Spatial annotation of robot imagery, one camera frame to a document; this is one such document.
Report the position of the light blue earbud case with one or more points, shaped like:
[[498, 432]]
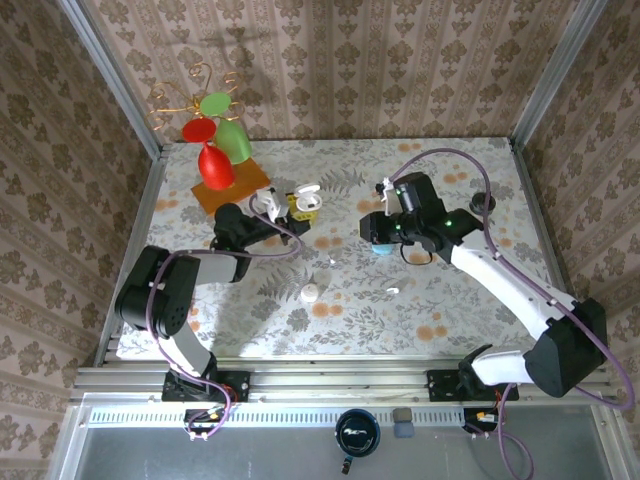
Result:
[[383, 249]]

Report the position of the white round earbud case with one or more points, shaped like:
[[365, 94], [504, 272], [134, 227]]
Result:
[[309, 292]]

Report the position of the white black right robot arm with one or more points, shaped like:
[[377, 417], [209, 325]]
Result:
[[500, 280]]

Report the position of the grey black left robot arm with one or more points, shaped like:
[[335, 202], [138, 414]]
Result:
[[215, 267]]

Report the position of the red wine glass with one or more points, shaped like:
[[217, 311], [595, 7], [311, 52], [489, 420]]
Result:
[[216, 167]]

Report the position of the green wine glass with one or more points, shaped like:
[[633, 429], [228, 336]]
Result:
[[232, 142]]

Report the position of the glass jar black lid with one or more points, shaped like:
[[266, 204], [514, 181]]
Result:
[[480, 202]]

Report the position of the black connector box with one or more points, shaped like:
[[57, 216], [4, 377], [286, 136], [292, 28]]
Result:
[[480, 419], [205, 419]]

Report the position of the blue grey small block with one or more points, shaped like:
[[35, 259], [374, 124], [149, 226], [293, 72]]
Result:
[[404, 429]]

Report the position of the black round bowl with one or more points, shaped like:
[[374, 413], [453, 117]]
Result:
[[357, 432]]

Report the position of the grey metal tray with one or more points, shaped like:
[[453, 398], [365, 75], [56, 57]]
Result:
[[250, 455]]

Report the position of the small black device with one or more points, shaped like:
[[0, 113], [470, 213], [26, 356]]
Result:
[[346, 465]]

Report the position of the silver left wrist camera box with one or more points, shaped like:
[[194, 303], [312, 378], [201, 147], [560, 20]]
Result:
[[270, 200]]

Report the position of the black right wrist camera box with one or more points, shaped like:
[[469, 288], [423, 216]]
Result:
[[420, 192]]

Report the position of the aluminium side rail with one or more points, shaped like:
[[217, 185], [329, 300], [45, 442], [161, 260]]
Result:
[[542, 225], [148, 200]]

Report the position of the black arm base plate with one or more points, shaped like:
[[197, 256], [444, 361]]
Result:
[[235, 385], [440, 385]]

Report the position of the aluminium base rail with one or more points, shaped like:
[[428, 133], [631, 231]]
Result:
[[340, 382]]

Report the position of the aluminium frame post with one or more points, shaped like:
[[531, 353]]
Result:
[[560, 70], [112, 80]]

